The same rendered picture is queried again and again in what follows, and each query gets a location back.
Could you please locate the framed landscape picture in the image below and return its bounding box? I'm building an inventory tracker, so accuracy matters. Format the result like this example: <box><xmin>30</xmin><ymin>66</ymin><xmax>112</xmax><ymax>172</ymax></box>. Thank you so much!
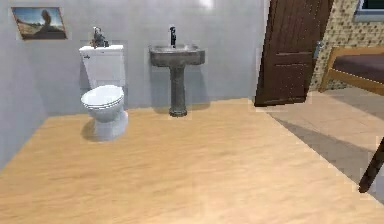
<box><xmin>11</xmin><ymin>6</ymin><xmax>68</xmax><ymax>41</ymax></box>

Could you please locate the small grey statuette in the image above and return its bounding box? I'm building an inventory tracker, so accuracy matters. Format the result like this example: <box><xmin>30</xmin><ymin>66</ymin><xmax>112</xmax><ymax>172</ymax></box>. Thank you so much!
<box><xmin>90</xmin><ymin>26</ymin><xmax>110</xmax><ymax>50</ymax></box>

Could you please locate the window with grey frame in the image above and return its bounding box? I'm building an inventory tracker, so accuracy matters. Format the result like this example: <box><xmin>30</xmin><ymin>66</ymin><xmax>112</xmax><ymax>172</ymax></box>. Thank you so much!
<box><xmin>353</xmin><ymin>0</ymin><xmax>384</xmax><ymax>23</ymax></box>

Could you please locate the white toilet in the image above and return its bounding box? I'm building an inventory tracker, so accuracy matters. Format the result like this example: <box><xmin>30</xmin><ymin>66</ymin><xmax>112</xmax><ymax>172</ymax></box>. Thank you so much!
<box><xmin>78</xmin><ymin>44</ymin><xmax>130</xmax><ymax>142</ymax></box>

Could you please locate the grey pedestal sink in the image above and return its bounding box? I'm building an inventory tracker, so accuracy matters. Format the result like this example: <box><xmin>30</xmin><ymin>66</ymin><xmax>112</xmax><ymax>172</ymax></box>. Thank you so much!
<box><xmin>148</xmin><ymin>44</ymin><xmax>206</xmax><ymax>118</ymax></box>

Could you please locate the dark brown room door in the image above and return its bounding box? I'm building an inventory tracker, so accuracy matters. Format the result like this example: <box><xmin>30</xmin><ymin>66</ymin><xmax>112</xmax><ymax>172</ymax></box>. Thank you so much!
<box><xmin>254</xmin><ymin>0</ymin><xmax>335</xmax><ymax>108</ymax></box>

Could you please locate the dark brown furniture leg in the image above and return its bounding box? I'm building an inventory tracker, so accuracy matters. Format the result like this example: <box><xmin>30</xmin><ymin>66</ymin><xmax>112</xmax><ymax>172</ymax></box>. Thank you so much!
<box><xmin>358</xmin><ymin>136</ymin><xmax>384</xmax><ymax>194</ymax></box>

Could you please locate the wooden bed with dark mattress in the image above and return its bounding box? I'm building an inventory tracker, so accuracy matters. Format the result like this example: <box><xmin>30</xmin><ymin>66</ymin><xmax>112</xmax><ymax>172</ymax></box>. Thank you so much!
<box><xmin>318</xmin><ymin>45</ymin><xmax>384</xmax><ymax>97</ymax></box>

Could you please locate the black faucet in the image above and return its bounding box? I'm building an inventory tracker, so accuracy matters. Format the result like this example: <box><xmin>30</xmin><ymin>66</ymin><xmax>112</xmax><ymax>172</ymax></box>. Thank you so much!
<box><xmin>169</xmin><ymin>26</ymin><xmax>178</xmax><ymax>49</ymax></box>

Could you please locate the grey door handle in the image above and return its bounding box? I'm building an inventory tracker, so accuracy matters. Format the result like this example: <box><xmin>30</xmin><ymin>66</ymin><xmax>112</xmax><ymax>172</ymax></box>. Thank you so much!
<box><xmin>312</xmin><ymin>40</ymin><xmax>324</xmax><ymax>60</ymax></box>

